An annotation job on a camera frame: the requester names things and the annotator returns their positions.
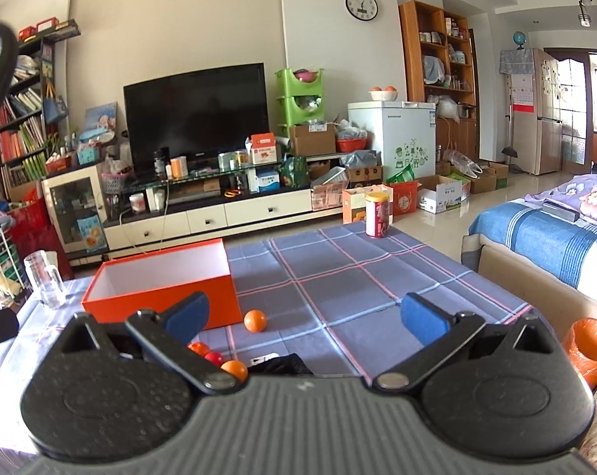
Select lone orange tangerine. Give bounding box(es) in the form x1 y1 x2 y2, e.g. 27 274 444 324
243 310 267 333

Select red cherry tomato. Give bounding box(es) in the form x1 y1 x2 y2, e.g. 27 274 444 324
204 351 224 367

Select orange cardboard box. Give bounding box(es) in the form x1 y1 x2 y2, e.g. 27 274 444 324
82 239 243 329

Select plaid blue tablecloth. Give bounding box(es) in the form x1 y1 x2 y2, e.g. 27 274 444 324
0 225 532 473

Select white tv cabinet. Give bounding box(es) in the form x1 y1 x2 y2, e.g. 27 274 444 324
102 156 348 258

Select clear glass jar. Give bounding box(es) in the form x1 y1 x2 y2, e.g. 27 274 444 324
24 250 66 309

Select blue striped bed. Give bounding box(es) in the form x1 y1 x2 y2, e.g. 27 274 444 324
461 174 597 333

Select pink yellow-lidded canister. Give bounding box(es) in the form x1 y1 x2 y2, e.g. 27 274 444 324
365 192 391 238

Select orange plastic bag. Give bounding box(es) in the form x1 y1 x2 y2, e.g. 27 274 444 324
563 317 597 389

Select white glass-door side cabinet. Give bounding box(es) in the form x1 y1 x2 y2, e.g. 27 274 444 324
42 162 107 255

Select white chest freezer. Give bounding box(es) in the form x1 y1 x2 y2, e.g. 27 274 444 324
348 101 436 179

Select black flat television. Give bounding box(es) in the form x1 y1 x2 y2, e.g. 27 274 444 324
124 62 271 175

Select brown cardboard box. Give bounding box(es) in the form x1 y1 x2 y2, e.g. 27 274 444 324
289 123 336 157

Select bowl of oranges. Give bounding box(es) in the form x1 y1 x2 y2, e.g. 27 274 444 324
369 86 398 102

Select dark bookshelf with books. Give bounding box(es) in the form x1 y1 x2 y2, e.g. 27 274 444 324
0 19 80 201

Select green stacking bins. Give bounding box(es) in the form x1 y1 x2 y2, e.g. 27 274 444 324
275 69 325 137

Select beige refrigerator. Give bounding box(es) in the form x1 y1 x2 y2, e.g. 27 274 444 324
500 48 563 176

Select wooden shelf unit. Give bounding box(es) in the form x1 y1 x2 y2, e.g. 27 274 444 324
398 0 479 160

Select round wall clock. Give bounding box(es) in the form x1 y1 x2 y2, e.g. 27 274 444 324
345 0 379 21

